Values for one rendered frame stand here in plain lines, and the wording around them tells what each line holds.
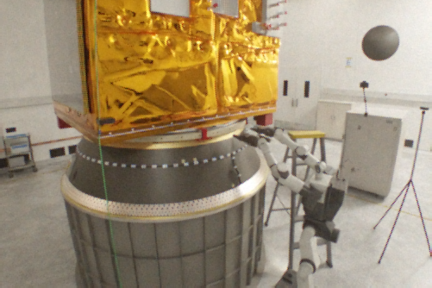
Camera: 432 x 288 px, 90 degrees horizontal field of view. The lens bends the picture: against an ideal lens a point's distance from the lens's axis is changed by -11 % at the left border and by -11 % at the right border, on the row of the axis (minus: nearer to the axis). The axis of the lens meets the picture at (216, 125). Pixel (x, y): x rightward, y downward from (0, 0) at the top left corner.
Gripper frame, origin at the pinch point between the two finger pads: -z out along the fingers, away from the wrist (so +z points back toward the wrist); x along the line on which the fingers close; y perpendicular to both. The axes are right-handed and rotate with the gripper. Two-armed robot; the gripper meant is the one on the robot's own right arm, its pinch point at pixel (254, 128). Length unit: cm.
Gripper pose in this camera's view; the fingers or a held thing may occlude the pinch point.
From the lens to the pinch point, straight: 230.7
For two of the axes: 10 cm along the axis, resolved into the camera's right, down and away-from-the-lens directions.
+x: 4.1, -1.9, 8.9
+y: 1.6, -9.5, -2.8
